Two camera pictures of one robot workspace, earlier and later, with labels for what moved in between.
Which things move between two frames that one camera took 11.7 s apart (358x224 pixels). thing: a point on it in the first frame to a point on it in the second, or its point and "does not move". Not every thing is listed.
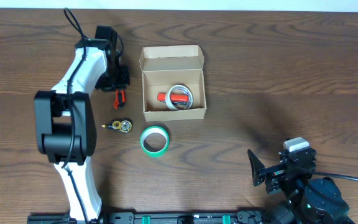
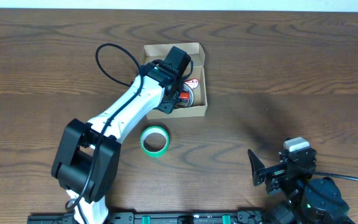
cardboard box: [173, 83] does not move
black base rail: [163, 217] does not move
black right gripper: [268, 174] does not move
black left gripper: [117, 83] to [171, 106]
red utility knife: [120, 99] to [193, 83]
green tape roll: [151, 129] does not move
